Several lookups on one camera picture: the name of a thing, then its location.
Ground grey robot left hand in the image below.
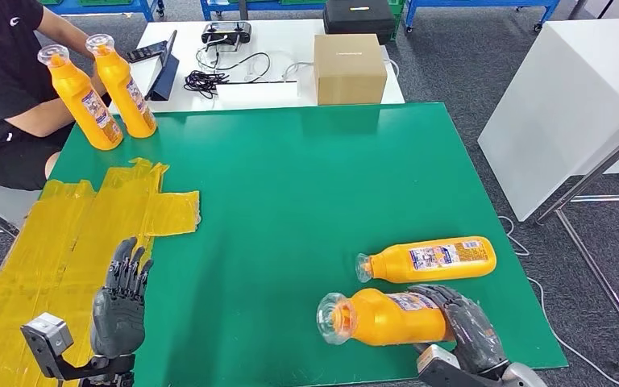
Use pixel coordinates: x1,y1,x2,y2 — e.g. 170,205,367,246
90,237,154,359

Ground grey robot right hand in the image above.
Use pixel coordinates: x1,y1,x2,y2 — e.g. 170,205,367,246
408,284,508,375

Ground orange detergent bottle clear cap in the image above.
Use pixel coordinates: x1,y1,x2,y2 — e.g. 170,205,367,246
316,288,457,347
85,32,158,140
37,44,125,152
355,235,497,284

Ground black smartphone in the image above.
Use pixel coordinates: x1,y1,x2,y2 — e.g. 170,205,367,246
126,40,168,64

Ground white block table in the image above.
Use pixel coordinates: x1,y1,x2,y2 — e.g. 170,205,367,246
477,19,619,223

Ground tablet in blue case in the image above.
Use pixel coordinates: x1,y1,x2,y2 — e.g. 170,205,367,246
145,30,181,102

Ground person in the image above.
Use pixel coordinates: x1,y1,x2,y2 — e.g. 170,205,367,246
0,0,113,192

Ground brown cardboard box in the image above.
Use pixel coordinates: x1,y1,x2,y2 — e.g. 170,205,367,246
314,33,388,106

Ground black remote controller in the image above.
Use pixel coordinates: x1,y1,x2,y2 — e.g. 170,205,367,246
201,21,253,47

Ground blue metal rack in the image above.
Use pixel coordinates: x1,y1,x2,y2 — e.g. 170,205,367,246
37,0,165,23
404,0,562,33
200,0,326,21

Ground green plastic crate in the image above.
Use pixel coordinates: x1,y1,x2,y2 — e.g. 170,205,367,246
389,0,408,41

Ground black hard case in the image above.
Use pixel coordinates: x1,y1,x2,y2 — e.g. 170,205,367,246
322,0,397,45

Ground white desk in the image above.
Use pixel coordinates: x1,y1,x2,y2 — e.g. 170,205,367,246
107,19,407,114

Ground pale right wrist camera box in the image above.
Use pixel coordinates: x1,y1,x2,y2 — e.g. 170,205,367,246
416,344,503,387

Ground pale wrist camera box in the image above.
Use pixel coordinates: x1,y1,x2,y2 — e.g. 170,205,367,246
416,344,503,387
19,312,76,381

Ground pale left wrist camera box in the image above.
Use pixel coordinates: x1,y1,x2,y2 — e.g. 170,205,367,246
19,312,76,381

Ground white floor cable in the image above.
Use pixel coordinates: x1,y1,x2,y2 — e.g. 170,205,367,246
497,214,619,387

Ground metal stand frame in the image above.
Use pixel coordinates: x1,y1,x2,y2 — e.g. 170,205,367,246
534,88,619,375

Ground black cable bundle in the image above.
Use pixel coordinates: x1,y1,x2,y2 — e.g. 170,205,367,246
184,52,272,100

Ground white cable on desk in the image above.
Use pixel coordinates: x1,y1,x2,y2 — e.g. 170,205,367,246
281,58,401,83

